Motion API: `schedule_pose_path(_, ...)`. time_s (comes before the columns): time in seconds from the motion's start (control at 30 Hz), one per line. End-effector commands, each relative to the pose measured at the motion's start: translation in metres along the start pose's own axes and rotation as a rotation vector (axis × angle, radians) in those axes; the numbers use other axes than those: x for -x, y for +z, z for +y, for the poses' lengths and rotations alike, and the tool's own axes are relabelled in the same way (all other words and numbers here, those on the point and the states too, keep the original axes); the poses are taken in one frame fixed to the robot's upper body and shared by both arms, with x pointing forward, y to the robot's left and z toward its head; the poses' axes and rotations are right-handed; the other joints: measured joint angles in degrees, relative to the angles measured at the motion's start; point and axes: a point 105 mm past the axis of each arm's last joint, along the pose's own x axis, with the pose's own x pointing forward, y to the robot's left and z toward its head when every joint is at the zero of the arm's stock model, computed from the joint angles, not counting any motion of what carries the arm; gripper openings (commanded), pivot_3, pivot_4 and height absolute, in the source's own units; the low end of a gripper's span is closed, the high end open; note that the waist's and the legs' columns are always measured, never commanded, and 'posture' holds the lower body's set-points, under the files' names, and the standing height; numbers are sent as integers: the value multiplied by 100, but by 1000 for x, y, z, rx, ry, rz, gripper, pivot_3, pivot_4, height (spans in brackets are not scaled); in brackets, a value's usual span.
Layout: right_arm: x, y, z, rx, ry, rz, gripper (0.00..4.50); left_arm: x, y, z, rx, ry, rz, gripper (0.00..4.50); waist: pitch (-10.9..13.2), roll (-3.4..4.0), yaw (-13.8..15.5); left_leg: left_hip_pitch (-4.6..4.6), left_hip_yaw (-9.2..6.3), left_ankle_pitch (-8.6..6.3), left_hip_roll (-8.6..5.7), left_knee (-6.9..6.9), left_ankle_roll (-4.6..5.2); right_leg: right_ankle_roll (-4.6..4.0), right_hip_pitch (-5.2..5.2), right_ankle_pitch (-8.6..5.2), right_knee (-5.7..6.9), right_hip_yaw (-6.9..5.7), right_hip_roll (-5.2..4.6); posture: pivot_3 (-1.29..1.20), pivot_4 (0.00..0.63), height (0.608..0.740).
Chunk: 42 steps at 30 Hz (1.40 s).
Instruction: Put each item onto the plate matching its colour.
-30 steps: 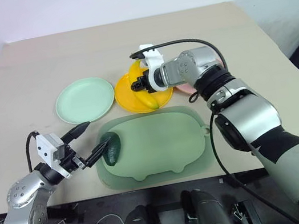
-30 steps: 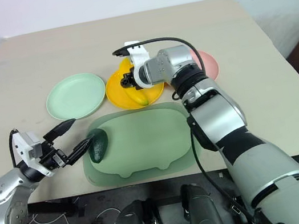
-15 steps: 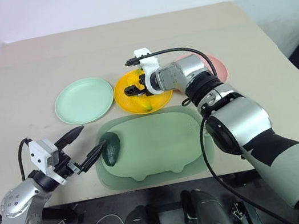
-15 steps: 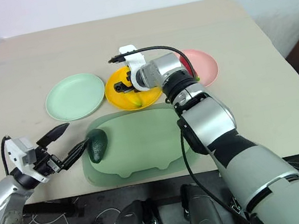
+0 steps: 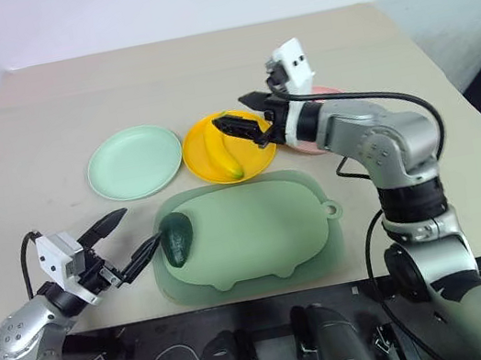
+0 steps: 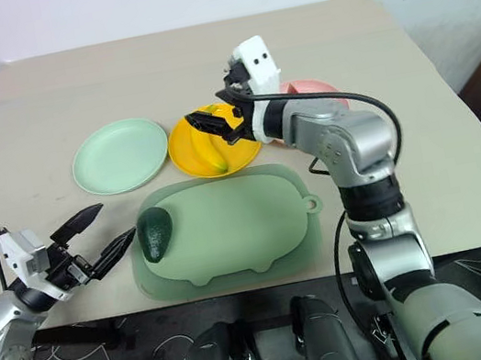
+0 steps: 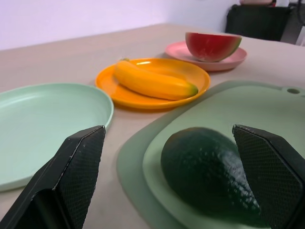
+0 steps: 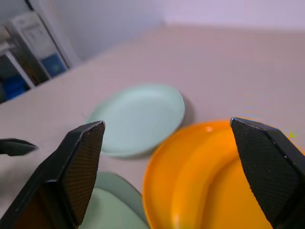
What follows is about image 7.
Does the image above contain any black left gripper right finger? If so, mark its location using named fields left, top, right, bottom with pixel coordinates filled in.
left=232, top=124, right=305, bottom=229

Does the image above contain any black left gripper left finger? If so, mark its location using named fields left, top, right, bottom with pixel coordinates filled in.
left=0, top=125, right=106, bottom=229

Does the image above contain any light green plate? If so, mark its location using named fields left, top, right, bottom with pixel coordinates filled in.
left=0, top=83, right=114, bottom=192

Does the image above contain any orange plate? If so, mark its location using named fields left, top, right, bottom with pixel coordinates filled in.
left=95, top=58, right=211, bottom=110

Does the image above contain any pink plate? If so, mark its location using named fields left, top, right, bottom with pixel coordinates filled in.
left=164, top=41, right=248, bottom=72

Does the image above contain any dark green avocado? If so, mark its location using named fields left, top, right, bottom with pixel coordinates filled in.
left=161, top=127, right=262, bottom=221

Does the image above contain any green cutting board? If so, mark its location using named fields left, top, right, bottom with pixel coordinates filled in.
left=116, top=80, right=305, bottom=229

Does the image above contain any yellow banana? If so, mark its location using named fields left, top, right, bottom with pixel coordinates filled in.
left=113, top=58, right=199, bottom=101

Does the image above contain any red watermelon half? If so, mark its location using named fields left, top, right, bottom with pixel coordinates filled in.
left=185, top=31, right=243, bottom=62

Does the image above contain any black chair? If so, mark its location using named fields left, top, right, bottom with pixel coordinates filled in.
left=225, top=4, right=293, bottom=42

